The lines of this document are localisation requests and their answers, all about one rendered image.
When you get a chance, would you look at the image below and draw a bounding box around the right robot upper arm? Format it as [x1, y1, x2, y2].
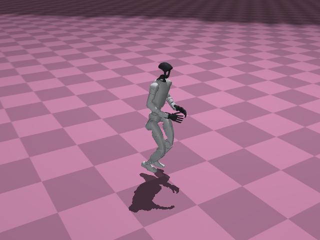
[146, 82, 160, 108]

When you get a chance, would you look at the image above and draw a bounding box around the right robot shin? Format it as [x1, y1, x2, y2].
[145, 149, 166, 166]

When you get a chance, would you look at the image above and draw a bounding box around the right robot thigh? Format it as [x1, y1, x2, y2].
[145, 118, 166, 156]

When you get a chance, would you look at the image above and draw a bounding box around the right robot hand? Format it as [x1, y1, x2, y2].
[165, 112, 184, 123]

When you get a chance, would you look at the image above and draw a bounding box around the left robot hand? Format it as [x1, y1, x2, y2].
[173, 104, 187, 118]

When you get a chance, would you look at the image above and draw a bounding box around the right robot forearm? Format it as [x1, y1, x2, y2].
[148, 103, 169, 118]

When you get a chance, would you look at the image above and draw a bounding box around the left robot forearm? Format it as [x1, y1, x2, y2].
[166, 94, 177, 111]

